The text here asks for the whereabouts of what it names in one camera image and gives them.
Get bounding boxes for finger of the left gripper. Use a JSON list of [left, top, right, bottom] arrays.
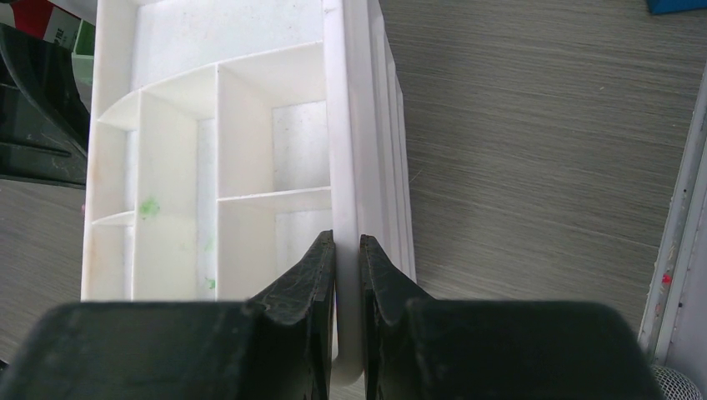
[[1, 25, 90, 189]]

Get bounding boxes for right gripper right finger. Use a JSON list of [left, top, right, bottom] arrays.
[[359, 235, 663, 399]]

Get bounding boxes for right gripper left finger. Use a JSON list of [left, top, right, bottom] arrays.
[[1, 231, 336, 399]]

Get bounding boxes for white drawer organizer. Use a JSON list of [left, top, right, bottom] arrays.
[[81, 1, 416, 386]]

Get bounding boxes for green file organizer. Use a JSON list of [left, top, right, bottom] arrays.
[[72, 20, 96, 86]]

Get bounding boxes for red notebook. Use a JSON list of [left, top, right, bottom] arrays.
[[3, 0, 55, 39]]

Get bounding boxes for silver mesh microphone head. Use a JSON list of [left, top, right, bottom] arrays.
[[650, 364, 704, 400]]

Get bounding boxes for colourful toy blocks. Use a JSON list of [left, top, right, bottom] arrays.
[[646, 0, 707, 14]]

